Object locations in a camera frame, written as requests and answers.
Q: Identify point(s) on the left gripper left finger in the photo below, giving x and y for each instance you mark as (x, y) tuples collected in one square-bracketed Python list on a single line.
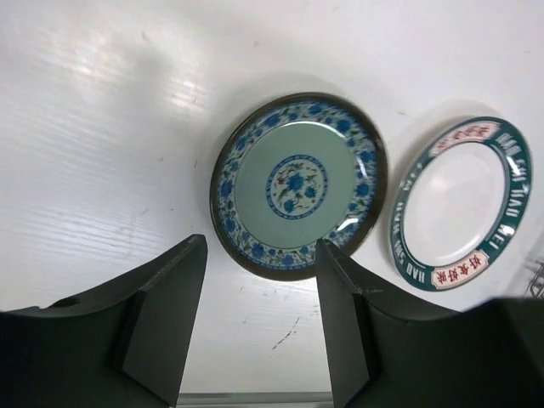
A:
[(154, 344)]

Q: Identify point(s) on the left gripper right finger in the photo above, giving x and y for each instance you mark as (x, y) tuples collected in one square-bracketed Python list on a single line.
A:
[(350, 346)]

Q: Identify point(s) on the blue floral plate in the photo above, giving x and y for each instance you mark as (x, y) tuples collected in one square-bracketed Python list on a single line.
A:
[(303, 167)]

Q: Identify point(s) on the white plate green lettered rim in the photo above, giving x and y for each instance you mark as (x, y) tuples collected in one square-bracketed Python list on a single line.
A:
[(460, 203)]

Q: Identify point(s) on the aluminium rail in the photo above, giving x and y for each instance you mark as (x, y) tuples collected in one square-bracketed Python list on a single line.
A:
[(261, 399)]

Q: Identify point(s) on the grey wire dish rack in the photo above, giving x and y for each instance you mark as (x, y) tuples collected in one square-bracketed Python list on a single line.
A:
[(532, 277)]

